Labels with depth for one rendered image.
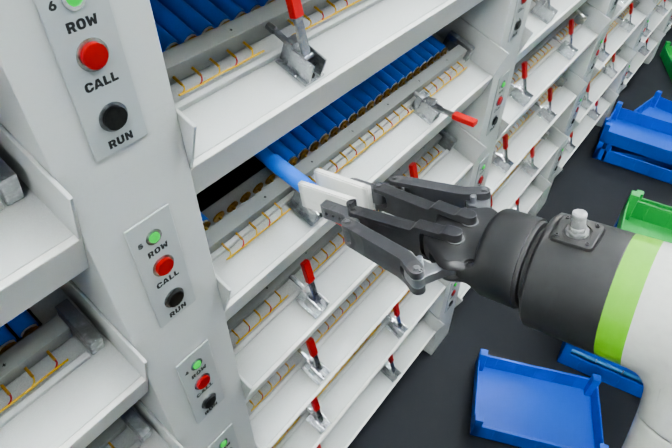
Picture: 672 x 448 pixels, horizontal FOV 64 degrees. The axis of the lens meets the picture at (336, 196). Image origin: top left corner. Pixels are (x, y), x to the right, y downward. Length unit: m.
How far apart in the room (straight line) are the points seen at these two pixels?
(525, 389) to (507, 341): 0.15
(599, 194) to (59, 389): 1.94
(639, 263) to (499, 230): 0.10
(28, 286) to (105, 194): 0.08
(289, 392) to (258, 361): 0.19
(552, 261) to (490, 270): 0.05
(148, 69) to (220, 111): 0.11
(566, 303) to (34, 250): 0.36
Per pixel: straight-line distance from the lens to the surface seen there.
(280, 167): 0.56
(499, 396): 1.55
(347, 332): 0.98
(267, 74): 0.52
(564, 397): 1.60
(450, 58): 0.90
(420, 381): 1.53
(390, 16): 0.64
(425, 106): 0.80
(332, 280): 0.81
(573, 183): 2.21
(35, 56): 0.34
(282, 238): 0.62
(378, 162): 0.72
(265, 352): 0.75
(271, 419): 0.91
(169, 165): 0.42
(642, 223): 1.50
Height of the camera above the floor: 1.33
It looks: 42 degrees down
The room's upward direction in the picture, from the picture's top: straight up
